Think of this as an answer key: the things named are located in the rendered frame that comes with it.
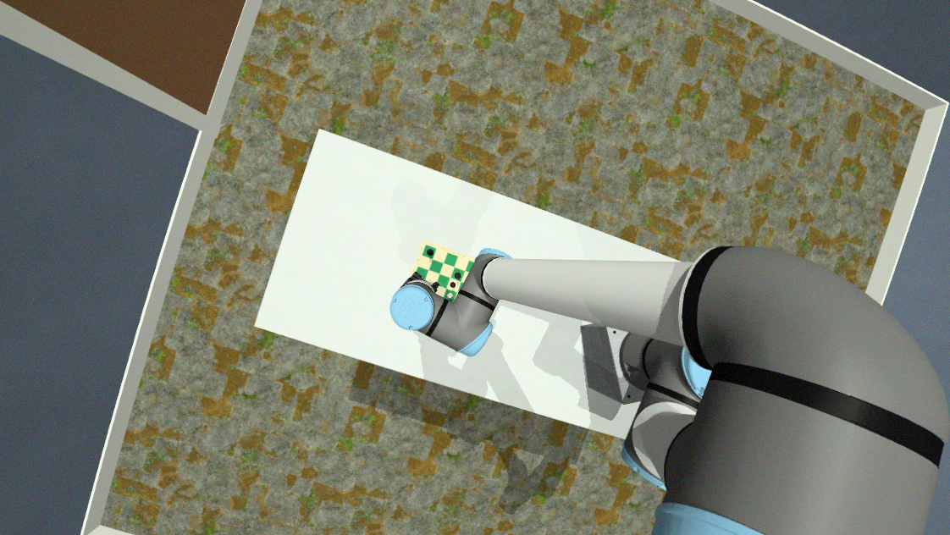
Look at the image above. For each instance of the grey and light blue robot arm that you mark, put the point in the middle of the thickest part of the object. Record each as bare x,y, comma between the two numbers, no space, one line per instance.
763,453

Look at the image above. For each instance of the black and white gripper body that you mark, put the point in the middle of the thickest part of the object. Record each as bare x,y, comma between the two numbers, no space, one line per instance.
416,276

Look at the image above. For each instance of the green and cream chessboard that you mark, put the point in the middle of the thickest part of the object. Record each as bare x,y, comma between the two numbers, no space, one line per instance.
441,268

